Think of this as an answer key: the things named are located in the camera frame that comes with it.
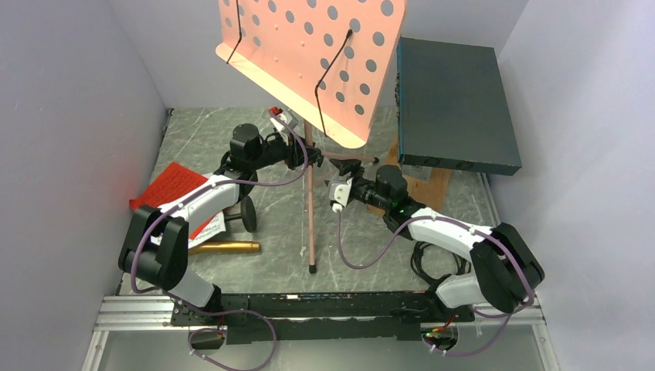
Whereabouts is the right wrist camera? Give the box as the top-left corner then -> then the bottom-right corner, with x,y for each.
327,179 -> 353,213

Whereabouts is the black round-base stand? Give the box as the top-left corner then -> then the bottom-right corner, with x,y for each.
224,196 -> 258,233

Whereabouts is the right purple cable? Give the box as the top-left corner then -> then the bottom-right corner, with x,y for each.
334,207 -> 536,358

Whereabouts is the white sheet music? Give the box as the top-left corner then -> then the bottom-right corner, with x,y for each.
188,212 -> 226,250

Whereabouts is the coiled black cable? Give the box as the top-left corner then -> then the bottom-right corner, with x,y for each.
409,240 -> 472,284

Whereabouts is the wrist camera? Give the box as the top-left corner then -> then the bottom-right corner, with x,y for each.
268,107 -> 298,135
327,179 -> 353,213

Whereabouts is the purple cable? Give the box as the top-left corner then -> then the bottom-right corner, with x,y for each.
334,207 -> 536,358
130,113 -> 309,295

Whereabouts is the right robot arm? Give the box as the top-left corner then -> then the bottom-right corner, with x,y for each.
327,158 -> 545,321

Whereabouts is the wooden board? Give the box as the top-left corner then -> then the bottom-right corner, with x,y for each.
384,138 -> 452,211

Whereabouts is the red sheet music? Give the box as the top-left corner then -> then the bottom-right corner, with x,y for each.
129,162 -> 208,235

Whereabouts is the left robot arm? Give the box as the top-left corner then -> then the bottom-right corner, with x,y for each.
117,123 -> 324,325

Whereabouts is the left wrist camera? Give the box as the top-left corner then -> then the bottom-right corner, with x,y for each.
268,107 -> 298,135

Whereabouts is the dark teal amplifier box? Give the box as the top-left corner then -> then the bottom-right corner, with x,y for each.
396,37 -> 522,176

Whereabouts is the pink music stand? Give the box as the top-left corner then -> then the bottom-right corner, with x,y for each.
215,0 -> 408,274

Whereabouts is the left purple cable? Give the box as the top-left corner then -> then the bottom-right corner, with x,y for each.
130,113 -> 309,295

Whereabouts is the gold metal tube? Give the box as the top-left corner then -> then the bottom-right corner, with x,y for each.
188,241 -> 261,256

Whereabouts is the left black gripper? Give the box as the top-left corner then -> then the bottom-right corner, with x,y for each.
250,131 -> 320,171

